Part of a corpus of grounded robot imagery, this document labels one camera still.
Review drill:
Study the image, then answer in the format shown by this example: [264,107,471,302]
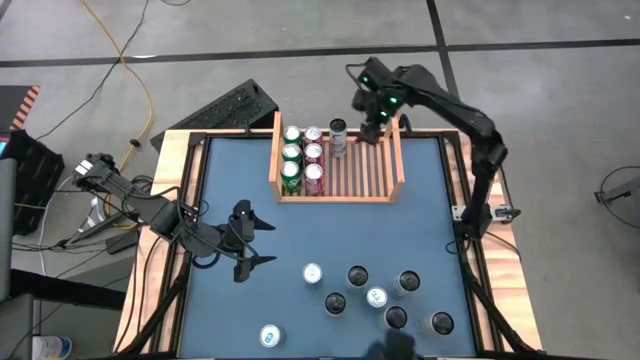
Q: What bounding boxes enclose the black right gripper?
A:
[353,89,396,146]

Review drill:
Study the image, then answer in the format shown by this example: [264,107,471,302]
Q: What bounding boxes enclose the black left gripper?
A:
[219,199,278,284]

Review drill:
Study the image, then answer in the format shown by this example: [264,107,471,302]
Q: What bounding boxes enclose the white black-lidded Celsius can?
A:
[419,311,456,337]
[393,269,422,297]
[382,305,409,331]
[328,117,349,159]

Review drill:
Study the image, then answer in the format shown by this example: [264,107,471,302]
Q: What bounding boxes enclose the red Coca-Cola can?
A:
[303,142,325,165]
[303,125,325,146]
[303,163,326,197]

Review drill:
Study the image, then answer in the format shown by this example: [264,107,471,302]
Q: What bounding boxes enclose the green Sprite can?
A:
[281,143,304,165]
[279,160,304,196]
[282,124,304,146]

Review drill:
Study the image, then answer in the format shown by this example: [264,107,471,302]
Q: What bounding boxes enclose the slatted wooden shelf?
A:
[268,110,406,205]

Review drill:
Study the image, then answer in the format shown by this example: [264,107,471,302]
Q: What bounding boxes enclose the silver blue Red Bull can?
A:
[258,323,283,349]
[301,262,324,286]
[365,285,389,310]

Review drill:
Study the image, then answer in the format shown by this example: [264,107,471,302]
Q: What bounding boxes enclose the Celsius Tropical Vibe can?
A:
[323,291,348,318]

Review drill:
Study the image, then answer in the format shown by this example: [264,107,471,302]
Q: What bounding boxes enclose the Celsius Arctic Vibe can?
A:
[345,265,370,291]

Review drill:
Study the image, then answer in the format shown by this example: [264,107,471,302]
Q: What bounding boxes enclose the black floor strip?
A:
[9,268,126,311]

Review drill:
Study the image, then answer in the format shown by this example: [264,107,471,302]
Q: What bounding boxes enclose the black crate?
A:
[7,128,66,236]

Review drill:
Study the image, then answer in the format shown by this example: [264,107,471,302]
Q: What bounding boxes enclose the white blue plastic bottle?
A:
[32,335,74,360]

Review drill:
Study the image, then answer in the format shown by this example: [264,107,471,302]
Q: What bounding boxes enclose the grey cabinet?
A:
[0,157,16,301]

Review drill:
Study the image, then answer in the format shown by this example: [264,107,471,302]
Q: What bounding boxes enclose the black orange-striped ramp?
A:
[0,84,41,132]

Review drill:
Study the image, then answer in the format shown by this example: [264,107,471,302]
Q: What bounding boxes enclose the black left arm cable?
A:
[177,187,261,271]

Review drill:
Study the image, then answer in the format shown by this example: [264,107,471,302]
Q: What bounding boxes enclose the yellow floor cable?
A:
[79,0,154,206]

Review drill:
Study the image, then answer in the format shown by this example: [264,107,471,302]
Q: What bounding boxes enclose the white cable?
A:
[37,173,99,251]

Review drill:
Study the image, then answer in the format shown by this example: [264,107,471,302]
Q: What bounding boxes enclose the black floor cable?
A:
[34,0,151,141]

